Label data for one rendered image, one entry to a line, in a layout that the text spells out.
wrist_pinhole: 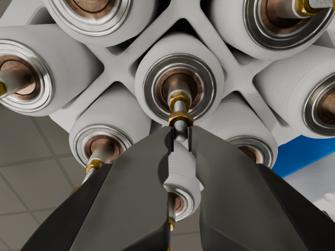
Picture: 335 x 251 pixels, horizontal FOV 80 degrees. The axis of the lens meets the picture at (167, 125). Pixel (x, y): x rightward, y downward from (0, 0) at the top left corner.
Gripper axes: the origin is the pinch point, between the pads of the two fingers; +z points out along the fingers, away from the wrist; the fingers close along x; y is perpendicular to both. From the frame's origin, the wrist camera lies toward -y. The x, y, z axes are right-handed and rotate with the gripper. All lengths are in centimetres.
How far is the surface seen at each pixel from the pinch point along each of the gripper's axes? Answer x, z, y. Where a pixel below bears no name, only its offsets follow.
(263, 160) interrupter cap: 10.1, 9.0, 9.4
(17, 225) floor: -58, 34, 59
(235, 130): 6.4, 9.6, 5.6
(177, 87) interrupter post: -0.2, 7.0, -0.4
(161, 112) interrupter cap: -1.9, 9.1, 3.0
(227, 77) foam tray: 6.7, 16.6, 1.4
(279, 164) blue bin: 22.5, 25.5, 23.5
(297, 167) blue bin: 24.5, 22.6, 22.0
